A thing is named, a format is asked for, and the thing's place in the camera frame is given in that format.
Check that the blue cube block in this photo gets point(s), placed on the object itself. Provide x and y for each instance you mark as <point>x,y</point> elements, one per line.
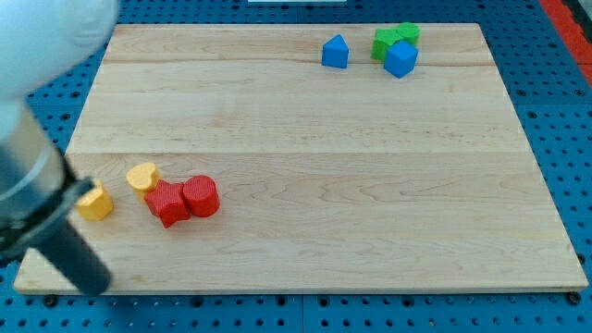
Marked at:
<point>400,59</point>

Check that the yellow heart block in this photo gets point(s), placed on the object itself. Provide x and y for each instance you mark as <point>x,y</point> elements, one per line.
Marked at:
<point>143,179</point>

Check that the green cylinder block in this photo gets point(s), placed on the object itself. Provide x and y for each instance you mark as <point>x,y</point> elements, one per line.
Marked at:
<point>410,32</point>

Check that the red cylinder block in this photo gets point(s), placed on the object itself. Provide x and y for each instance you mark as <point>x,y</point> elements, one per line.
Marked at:
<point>201,196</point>

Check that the yellow hexagon block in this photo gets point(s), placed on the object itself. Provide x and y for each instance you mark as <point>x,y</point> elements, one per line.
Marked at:
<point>95,204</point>

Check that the wooden board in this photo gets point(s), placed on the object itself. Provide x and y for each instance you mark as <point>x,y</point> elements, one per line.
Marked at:
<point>330,180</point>

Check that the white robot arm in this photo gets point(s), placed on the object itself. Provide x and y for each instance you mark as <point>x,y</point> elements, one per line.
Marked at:
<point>40,40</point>

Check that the red star block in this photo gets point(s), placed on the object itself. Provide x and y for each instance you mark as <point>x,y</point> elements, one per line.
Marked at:
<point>167,203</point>

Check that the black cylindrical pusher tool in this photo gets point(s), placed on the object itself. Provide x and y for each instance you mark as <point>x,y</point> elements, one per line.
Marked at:
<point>48,231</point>

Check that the green star block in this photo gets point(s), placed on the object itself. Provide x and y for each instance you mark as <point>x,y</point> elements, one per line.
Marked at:
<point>383,40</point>

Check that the blue triangular prism block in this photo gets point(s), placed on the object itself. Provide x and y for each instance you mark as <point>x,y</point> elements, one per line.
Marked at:
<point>335,53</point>

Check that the red mat strip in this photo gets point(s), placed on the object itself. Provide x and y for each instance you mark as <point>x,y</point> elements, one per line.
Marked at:
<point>573,24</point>

